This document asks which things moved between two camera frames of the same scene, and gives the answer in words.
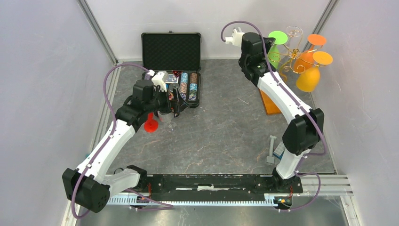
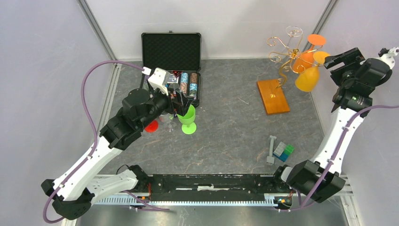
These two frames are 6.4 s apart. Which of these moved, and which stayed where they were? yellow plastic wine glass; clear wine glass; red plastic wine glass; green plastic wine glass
Moved: green plastic wine glass
Stayed: clear wine glass; yellow plastic wine glass; red plastic wine glass
